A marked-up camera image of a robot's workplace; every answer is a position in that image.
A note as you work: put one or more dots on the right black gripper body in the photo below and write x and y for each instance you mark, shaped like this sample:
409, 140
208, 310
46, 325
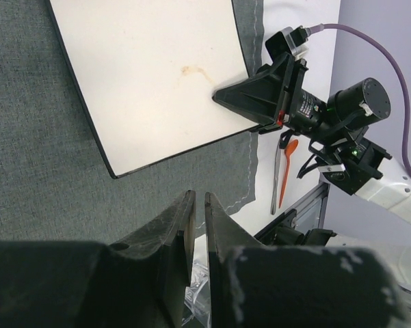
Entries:
346, 115

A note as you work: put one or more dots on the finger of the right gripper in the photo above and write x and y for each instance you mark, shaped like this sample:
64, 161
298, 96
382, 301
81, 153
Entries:
263, 96

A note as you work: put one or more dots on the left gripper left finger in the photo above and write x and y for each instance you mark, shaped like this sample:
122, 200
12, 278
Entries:
138, 281

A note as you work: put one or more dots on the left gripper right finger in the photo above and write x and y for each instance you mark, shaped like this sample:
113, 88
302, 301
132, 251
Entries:
254, 285

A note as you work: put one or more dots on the clear plastic cup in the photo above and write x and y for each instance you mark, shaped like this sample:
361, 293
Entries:
197, 303

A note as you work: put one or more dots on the white square plate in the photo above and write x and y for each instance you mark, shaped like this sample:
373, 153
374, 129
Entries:
146, 72

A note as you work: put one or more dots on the dark grey cloth placemat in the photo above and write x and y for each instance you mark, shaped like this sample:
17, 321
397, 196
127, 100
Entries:
53, 181

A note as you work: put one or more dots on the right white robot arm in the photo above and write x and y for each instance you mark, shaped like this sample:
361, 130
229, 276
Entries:
359, 168

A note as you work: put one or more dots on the silver table knife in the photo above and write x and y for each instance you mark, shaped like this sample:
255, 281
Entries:
276, 178

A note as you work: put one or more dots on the orange plastic spoon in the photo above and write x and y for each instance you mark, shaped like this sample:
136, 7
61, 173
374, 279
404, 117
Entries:
288, 151

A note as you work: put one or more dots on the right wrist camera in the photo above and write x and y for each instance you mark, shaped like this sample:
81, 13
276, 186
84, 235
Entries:
288, 40

